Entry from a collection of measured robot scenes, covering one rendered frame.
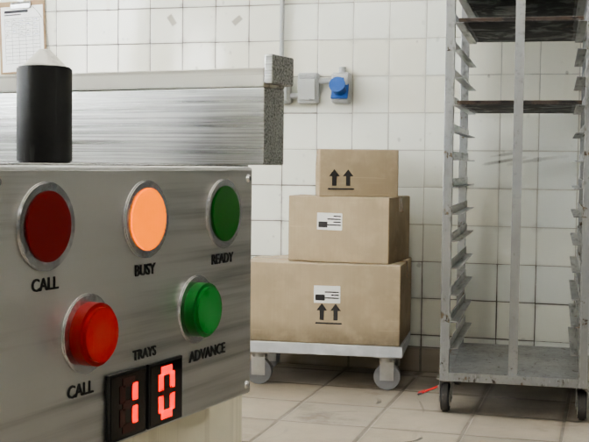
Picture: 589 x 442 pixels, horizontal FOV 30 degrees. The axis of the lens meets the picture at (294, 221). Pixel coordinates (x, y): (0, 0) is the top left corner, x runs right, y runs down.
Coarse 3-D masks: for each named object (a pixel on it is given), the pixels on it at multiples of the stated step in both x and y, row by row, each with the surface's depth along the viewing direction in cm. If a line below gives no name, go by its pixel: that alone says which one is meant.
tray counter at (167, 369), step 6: (168, 366) 58; (162, 372) 58; (168, 372) 58; (174, 372) 59; (162, 378) 58; (174, 378) 59; (162, 384) 58; (174, 384) 59; (162, 390) 58; (168, 390) 58; (162, 396) 58; (174, 396) 59; (162, 402) 58; (174, 402) 59; (162, 408) 58; (168, 408) 58; (162, 414) 58; (168, 414) 58
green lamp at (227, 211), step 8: (224, 192) 63; (232, 192) 64; (216, 200) 62; (224, 200) 63; (232, 200) 64; (216, 208) 62; (224, 208) 63; (232, 208) 64; (216, 216) 62; (224, 216) 63; (232, 216) 64; (216, 224) 62; (224, 224) 63; (232, 224) 64; (216, 232) 62; (224, 232) 63; (232, 232) 64; (224, 240) 63
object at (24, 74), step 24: (24, 72) 63; (48, 72) 63; (24, 96) 63; (48, 96) 63; (24, 120) 63; (48, 120) 63; (24, 144) 63; (48, 144) 63; (216, 408) 70; (240, 408) 73; (144, 432) 62; (168, 432) 65; (192, 432) 67; (216, 432) 70; (240, 432) 73
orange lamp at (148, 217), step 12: (144, 192) 56; (156, 192) 57; (144, 204) 56; (156, 204) 57; (132, 216) 55; (144, 216) 56; (156, 216) 57; (132, 228) 55; (144, 228) 56; (156, 228) 57; (144, 240) 56; (156, 240) 57
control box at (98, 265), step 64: (0, 192) 46; (64, 192) 50; (128, 192) 55; (192, 192) 60; (0, 256) 46; (64, 256) 50; (128, 256) 55; (192, 256) 61; (0, 320) 47; (64, 320) 50; (128, 320) 55; (0, 384) 47; (64, 384) 51; (192, 384) 61
